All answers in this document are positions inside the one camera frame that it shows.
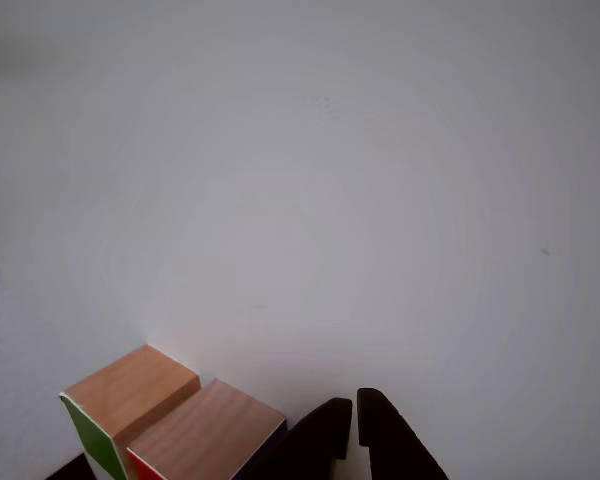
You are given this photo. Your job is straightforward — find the wooden cube with red face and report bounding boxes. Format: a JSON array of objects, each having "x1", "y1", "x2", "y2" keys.
[{"x1": 125, "y1": 378, "x2": 288, "y2": 480}]

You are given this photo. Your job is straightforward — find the wooden cube with green face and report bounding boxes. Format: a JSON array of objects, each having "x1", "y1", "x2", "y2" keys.
[{"x1": 58, "y1": 343, "x2": 201, "y2": 480}]

